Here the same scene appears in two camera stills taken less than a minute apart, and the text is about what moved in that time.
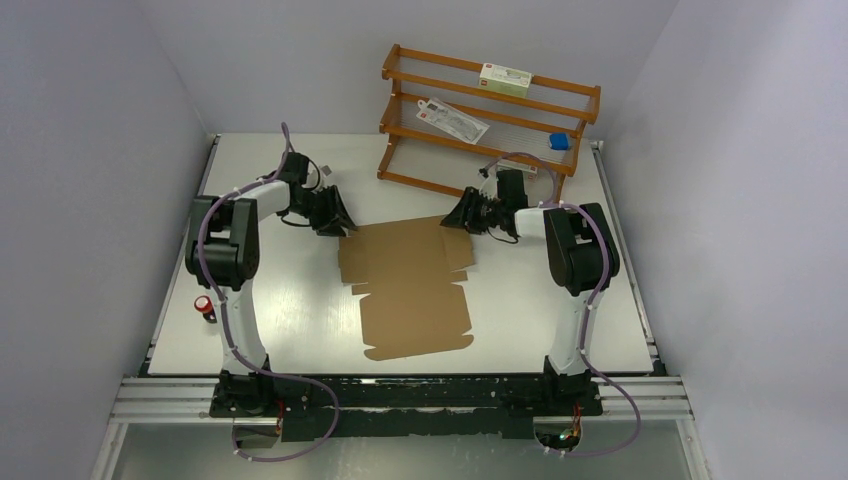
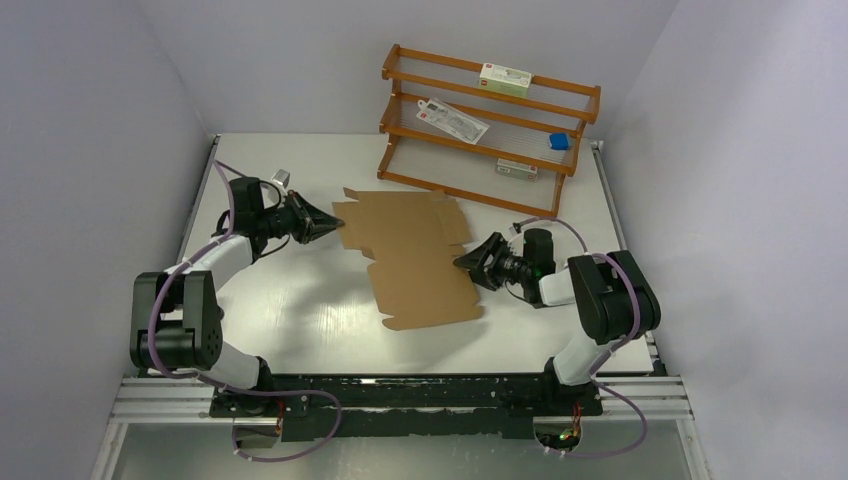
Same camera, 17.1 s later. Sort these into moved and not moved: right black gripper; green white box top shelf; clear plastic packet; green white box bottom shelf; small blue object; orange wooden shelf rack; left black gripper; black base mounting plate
Moved: right black gripper; left black gripper
Not moved: black base mounting plate; green white box top shelf; orange wooden shelf rack; green white box bottom shelf; small blue object; clear plastic packet
